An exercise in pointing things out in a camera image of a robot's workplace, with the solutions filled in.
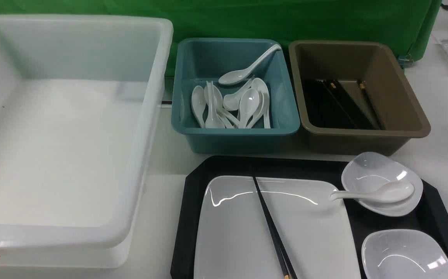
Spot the large white square plate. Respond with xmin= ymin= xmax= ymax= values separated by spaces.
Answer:
xmin=193 ymin=176 xmax=361 ymax=279

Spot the black chopstick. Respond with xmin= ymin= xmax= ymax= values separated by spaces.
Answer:
xmin=252 ymin=176 xmax=291 ymax=279
xmin=256 ymin=182 xmax=298 ymax=279

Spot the white bowl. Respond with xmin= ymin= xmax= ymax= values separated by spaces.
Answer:
xmin=341 ymin=152 xmax=424 ymax=217
xmin=362 ymin=229 xmax=448 ymax=279

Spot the white ceramic soup spoon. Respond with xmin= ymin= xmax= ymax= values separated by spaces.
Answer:
xmin=329 ymin=181 xmax=415 ymax=203

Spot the large white plastic bin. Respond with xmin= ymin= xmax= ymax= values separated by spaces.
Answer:
xmin=0 ymin=14 xmax=173 ymax=269

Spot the white spoon far left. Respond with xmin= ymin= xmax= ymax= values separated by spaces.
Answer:
xmin=191 ymin=85 xmax=207 ymax=128

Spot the teal plastic bin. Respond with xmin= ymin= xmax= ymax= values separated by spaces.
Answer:
xmin=171 ymin=38 xmax=300 ymax=154

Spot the white spoon centre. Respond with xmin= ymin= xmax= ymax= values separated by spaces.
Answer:
xmin=223 ymin=76 xmax=254 ymax=111

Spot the white spoon leaning in bin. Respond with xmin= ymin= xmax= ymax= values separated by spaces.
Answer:
xmin=218 ymin=44 xmax=281 ymax=86

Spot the white spoon bowl up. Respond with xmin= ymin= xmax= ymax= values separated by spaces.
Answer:
xmin=238 ymin=88 xmax=260 ymax=129

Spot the white spoon far right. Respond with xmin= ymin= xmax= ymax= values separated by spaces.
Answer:
xmin=247 ymin=77 xmax=271 ymax=129

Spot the black chopsticks pile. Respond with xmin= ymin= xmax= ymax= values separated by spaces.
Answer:
xmin=302 ymin=79 xmax=384 ymax=129

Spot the brown plastic bin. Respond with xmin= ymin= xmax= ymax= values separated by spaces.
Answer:
xmin=288 ymin=40 xmax=431 ymax=156

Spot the black serving tray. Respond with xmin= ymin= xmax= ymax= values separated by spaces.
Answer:
xmin=170 ymin=155 xmax=448 ymax=279

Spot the metal binder clip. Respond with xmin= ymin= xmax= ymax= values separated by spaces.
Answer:
xmin=396 ymin=53 xmax=415 ymax=69

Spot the green backdrop cloth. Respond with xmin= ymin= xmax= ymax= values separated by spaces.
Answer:
xmin=0 ymin=0 xmax=441 ymax=76

